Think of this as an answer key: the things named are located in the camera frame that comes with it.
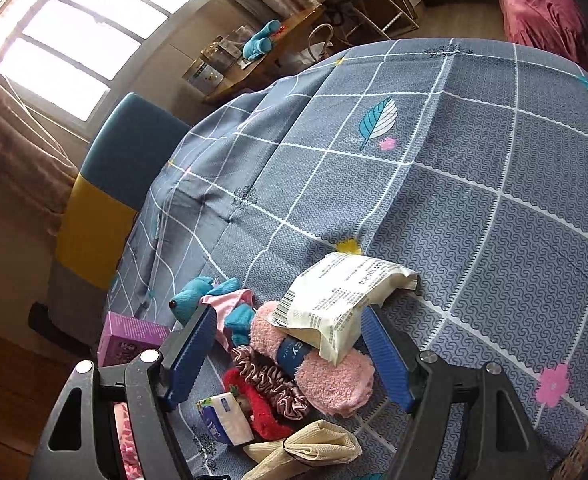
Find blue white tissue pack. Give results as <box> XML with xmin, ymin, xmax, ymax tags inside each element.
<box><xmin>196</xmin><ymin>392</ymin><xmax>255</xmax><ymax>446</ymax></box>

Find teal plush toy pink dress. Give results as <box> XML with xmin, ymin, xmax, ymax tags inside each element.
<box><xmin>169</xmin><ymin>275</ymin><xmax>257</xmax><ymax>351</ymax></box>

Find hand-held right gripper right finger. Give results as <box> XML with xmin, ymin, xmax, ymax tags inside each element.
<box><xmin>360</xmin><ymin>305</ymin><xmax>550</xmax><ymax>480</ymax></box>

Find wooden desk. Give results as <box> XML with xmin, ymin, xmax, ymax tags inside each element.
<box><xmin>201</xmin><ymin>2</ymin><xmax>325</xmax><ymax>106</ymax></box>

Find purple cardboard box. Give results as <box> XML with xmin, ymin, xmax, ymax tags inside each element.
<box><xmin>96</xmin><ymin>311</ymin><xmax>172</xmax><ymax>368</ymax></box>

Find pink bedspread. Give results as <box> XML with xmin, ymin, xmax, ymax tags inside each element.
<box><xmin>489</xmin><ymin>0</ymin><xmax>588</xmax><ymax>96</ymax></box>

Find white bag with handles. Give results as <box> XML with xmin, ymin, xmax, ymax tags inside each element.
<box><xmin>279</xmin><ymin>25</ymin><xmax>335</xmax><ymax>73</ymax></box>

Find grey checked bed sheet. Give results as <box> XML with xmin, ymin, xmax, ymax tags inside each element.
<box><xmin>106</xmin><ymin>37</ymin><xmax>588</xmax><ymax>480</ymax></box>

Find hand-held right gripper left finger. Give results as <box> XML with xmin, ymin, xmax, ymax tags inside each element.
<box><xmin>36</xmin><ymin>304</ymin><xmax>219</xmax><ymax>480</ymax></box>

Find red fluffy plush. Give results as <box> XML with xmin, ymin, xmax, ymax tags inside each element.
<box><xmin>222</xmin><ymin>367</ymin><xmax>295</xmax><ymax>443</ymax></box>

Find clear plastic boxes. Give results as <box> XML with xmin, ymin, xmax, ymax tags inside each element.
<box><xmin>201</xmin><ymin>30</ymin><xmax>249</xmax><ymax>68</ymax></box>

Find pink brown satin scrunchie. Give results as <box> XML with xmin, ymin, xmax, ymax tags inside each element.
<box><xmin>231</xmin><ymin>345</ymin><xmax>309</xmax><ymax>421</ymax></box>

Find window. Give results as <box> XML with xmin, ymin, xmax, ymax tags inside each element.
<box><xmin>0</xmin><ymin>0</ymin><xmax>215</xmax><ymax>121</ymax></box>

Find beige cloth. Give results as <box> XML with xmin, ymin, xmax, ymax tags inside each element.
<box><xmin>241</xmin><ymin>420</ymin><xmax>363</xmax><ymax>480</ymax></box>

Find pink rolled towel blue band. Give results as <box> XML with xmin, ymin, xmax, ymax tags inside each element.
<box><xmin>250</xmin><ymin>301</ymin><xmax>377</xmax><ymax>417</ymax></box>

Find pink spotted giraffe plush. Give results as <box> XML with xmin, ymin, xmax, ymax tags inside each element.
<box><xmin>114</xmin><ymin>402</ymin><xmax>139</xmax><ymax>480</ymax></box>

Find blue yellow grey headboard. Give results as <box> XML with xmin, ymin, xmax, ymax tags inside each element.
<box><xmin>48</xmin><ymin>92</ymin><xmax>195</xmax><ymax>331</ymax></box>

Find white printed soft packet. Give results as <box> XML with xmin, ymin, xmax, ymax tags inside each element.
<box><xmin>272</xmin><ymin>252</ymin><xmax>419</xmax><ymax>363</ymax></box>

